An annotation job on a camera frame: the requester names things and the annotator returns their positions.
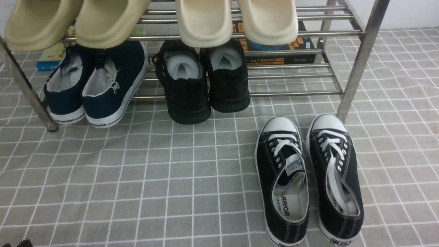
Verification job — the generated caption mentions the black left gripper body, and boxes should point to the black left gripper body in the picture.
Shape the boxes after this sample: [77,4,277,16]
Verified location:
[2,239,34,247]

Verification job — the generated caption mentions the navy slip-on shoe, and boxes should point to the navy slip-on shoe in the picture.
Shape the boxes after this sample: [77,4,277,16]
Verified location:
[44,44,99,125]
[81,41,149,128]

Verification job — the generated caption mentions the silver metal shoe rack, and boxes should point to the silver metal shoe rack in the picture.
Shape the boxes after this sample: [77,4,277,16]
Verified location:
[1,0,390,133]

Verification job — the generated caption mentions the grey checked floor cloth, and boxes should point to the grey checked floor cloth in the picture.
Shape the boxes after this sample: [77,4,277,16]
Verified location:
[0,28,439,247]

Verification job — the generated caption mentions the green and blue book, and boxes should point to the green and blue book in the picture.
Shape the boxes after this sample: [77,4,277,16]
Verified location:
[36,25,146,71]

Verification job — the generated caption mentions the tan foam slipper far left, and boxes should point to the tan foam slipper far left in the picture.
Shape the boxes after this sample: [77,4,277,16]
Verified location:
[5,0,83,52]

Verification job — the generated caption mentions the tan foam slipper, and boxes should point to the tan foam slipper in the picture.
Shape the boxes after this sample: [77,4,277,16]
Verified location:
[75,0,152,49]
[5,0,83,52]

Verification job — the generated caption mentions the black knit sneaker left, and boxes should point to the black knit sneaker left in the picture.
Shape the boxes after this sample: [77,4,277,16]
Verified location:
[152,40,211,125]

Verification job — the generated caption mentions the black knit sneaker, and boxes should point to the black knit sneaker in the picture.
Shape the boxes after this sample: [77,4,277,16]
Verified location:
[199,39,250,113]
[152,40,211,125]

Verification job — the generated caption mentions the black knit sneaker right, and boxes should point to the black knit sneaker right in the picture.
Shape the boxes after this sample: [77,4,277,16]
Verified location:
[199,39,250,113]

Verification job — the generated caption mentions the black canvas lace sneaker left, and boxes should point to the black canvas lace sneaker left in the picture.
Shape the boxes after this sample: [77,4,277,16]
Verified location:
[254,117,309,247]

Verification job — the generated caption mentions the black canvas lace sneaker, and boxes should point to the black canvas lace sneaker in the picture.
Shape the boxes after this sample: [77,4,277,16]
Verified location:
[254,117,309,247]
[305,114,364,246]

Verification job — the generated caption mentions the cream foam slipper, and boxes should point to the cream foam slipper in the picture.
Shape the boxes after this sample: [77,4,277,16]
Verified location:
[175,0,233,48]
[237,0,298,45]

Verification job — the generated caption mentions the black canvas lace sneaker right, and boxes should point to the black canvas lace sneaker right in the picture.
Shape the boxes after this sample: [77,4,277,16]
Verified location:
[305,114,364,246]

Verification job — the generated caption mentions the black book with orange text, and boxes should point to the black book with orange text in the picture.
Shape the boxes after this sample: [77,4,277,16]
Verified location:
[238,37,316,66]

